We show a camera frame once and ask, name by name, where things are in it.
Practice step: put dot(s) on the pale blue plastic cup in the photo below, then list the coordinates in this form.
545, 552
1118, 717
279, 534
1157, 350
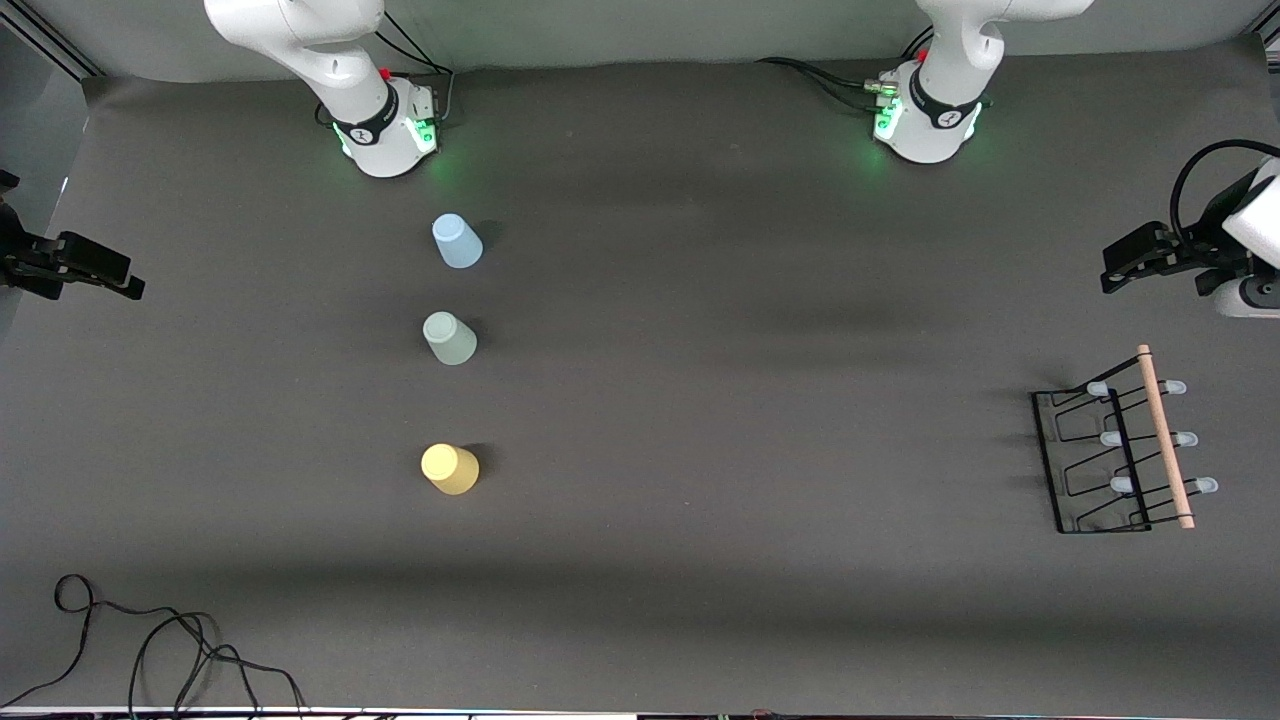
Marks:
457, 245

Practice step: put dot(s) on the pale green plastic cup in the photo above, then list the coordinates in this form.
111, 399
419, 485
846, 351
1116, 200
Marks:
450, 340

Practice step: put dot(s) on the dark grey table cover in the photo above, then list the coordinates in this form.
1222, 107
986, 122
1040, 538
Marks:
750, 550

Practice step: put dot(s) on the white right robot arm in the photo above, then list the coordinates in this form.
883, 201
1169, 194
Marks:
330, 60

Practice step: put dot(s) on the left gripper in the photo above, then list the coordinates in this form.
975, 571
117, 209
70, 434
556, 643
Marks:
1207, 237

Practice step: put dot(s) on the yellow plastic cup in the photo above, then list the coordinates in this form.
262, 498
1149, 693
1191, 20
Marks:
450, 470

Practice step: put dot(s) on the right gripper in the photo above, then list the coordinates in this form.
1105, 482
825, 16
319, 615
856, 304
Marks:
22, 253

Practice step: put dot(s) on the small black background object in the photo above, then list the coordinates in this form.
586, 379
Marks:
8, 181

